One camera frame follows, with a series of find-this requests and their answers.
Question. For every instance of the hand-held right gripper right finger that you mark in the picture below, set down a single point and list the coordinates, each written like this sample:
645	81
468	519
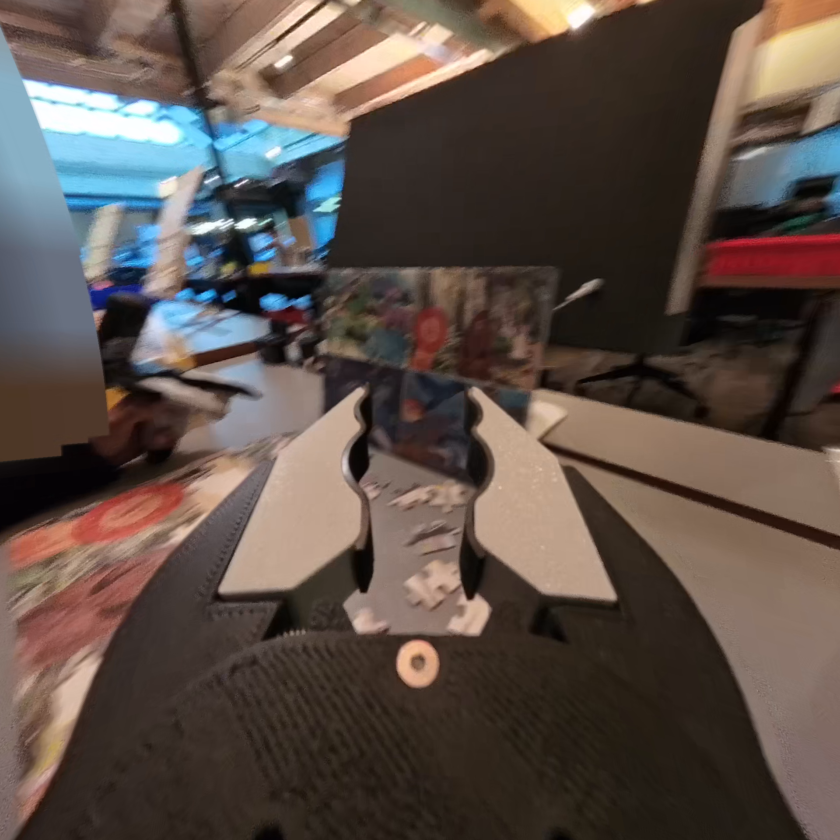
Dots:
544	525

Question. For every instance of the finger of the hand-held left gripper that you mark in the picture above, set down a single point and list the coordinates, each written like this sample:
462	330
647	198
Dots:
229	388
184	394

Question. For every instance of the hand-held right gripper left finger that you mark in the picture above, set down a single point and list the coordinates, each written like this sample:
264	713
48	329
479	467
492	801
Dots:
295	525

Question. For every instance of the puzzle pieces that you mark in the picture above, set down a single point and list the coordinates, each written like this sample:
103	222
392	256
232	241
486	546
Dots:
433	581

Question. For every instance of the animal jigsaw puzzle board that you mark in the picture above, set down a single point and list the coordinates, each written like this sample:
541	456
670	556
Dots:
98	558

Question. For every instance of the person's left hand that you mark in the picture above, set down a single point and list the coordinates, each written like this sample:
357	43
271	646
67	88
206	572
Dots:
138	426

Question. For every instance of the small cardboard sign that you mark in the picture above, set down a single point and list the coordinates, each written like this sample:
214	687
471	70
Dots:
105	239

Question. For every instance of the tall cardboard sign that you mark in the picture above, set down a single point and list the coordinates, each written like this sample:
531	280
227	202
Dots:
174	229

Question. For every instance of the white display board stand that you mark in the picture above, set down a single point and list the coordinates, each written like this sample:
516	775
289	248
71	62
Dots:
544	417

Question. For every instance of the black slanted pole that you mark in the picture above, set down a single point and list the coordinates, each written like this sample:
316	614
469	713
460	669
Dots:
197	85

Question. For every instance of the red cloth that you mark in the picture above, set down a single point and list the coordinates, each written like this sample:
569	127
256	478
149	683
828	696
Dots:
774	259

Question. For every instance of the black partition panel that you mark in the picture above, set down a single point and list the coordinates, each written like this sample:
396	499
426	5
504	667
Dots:
525	164

